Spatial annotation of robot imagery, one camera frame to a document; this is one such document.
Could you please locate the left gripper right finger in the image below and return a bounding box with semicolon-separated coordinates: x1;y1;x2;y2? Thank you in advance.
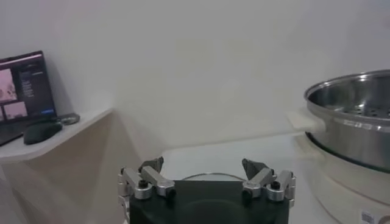
241;158;297;208

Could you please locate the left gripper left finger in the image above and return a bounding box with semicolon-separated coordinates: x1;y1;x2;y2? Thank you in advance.
118;156;177;201

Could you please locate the glass lid with white handle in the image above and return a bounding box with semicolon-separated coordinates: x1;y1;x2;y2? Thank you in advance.
182;172;246;182

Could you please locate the steel perforated steamer tray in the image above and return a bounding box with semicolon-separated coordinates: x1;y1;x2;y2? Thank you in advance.
286;69;390;174

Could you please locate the white electric pot base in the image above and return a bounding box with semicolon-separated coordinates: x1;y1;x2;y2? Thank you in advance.
294;133;390;224

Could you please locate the white side table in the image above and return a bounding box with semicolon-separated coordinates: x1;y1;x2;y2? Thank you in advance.
0;108;165;224

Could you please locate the round black puck device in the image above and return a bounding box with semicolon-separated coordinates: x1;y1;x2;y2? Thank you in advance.
58;113;81;126

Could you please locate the black computer mouse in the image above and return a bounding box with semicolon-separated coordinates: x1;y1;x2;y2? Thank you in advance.
23;121;63;145

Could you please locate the black open laptop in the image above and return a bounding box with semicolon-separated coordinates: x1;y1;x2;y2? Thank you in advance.
0;51;58;147

